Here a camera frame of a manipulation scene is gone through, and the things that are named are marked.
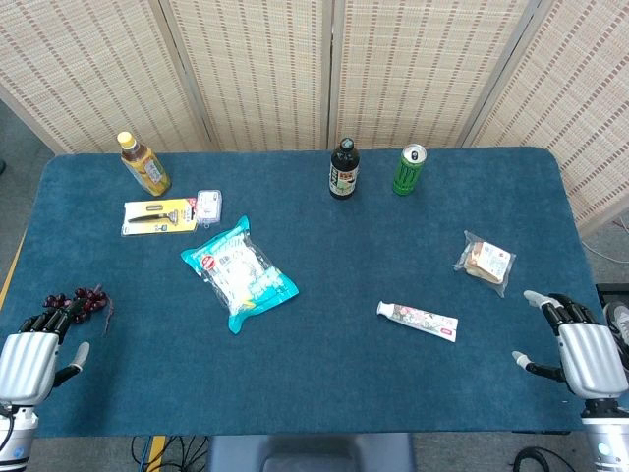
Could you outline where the yellow-capped tea bottle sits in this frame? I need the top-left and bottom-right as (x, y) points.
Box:
(116, 131), (173, 198)

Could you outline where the grey sneaker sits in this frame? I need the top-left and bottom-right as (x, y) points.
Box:
(602, 301), (629, 351)

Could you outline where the yellow razor blister pack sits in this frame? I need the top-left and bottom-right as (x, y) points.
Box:
(121, 197), (200, 238)

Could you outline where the green energy drink can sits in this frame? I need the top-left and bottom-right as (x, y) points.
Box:
(391, 143), (428, 197)

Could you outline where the black floor cable tangle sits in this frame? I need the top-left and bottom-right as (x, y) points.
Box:
(130, 435), (210, 472)

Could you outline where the dark grey padded seat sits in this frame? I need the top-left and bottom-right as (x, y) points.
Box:
(204, 432), (417, 472)

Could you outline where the sandwich packet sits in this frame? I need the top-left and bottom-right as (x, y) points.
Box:
(452, 230), (517, 298)

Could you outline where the woven bamboo screen panel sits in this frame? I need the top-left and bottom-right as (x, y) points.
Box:
(159, 0), (335, 152)
(461, 0), (629, 240)
(329, 0), (535, 150)
(0, 0), (212, 154)

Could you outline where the white floor cable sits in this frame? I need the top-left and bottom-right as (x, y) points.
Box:
(583, 218), (629, 265)

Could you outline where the teal clear plastic bag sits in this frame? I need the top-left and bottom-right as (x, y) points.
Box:
(180, 214), (300, 335)

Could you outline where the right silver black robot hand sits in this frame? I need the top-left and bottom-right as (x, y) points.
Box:
(511, 289), (629, 400)

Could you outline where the dark glass drink bottle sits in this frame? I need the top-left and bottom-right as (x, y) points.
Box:
(328, 137), (361, 201)

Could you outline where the white floral toothpaste tube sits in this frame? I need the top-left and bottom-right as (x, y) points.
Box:
(376, 300), (459, 343)

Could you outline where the blue felt table cloth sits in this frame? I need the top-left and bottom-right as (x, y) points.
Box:
(0, 146), (610, 439)

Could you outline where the dark red grape bunch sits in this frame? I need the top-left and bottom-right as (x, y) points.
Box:
(42, 283), (115, 336)

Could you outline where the black looped floor cable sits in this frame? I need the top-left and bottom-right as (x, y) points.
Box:
(513, 444), (564, 472)

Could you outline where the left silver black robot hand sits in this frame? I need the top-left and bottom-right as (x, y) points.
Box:
(0, 307), (91, 407)

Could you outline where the black flat floor box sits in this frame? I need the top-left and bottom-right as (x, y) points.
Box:
(596, 283), (629, 309)

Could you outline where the small purple clear box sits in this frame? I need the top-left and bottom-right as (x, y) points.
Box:
(195, 189), (224, 228)

